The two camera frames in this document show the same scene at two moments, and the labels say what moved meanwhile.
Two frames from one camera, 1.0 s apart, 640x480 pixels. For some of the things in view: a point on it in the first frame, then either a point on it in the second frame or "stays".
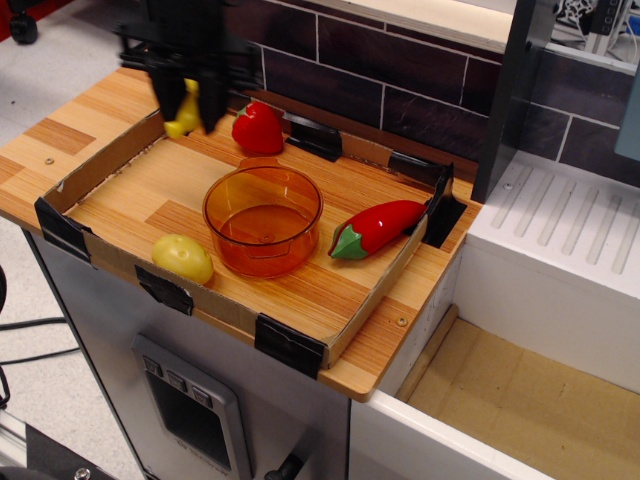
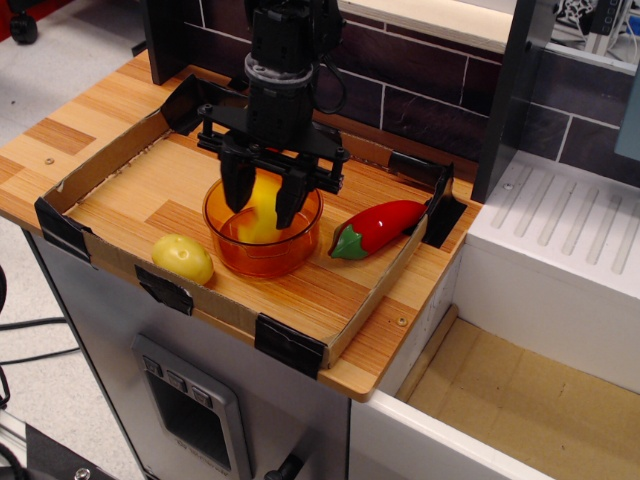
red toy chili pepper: x=367 y=231 stays
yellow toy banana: x=188 y=116 → x=257 y=222
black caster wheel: x=24 y=29 stays
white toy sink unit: x=526 y=363 stays
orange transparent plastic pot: x=262 y=218 stays
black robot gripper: x=189 y=36 → x=279 y=120
